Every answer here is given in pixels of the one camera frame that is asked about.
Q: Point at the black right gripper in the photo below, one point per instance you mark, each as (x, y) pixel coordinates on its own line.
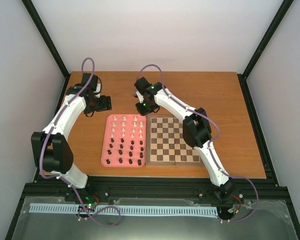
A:
(142, 112)

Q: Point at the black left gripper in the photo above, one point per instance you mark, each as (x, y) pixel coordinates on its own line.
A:
(104, 106)

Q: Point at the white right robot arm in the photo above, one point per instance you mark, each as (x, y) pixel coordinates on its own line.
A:
(196, 131)

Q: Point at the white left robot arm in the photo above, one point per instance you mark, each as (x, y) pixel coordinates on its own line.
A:
(52, 154)

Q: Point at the left controller circuit board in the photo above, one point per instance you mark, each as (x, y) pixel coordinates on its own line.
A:
(92, 201)

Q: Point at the controller circuit board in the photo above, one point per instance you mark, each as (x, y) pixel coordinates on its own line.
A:
(236, 206)
(92, 201)

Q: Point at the right controller circuit board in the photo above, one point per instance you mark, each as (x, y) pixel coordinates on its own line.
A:
(236, 206)

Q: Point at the pink plastic tray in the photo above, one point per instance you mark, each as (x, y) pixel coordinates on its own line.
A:
(135, 152)

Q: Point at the wooden chessboard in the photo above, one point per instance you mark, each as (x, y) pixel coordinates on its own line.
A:
(165, 145)

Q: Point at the black aluminium frame rail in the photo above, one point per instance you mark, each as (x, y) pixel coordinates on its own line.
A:
(150, 187)

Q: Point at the light blue cable duct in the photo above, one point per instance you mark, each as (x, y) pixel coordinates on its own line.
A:
(130, 210)

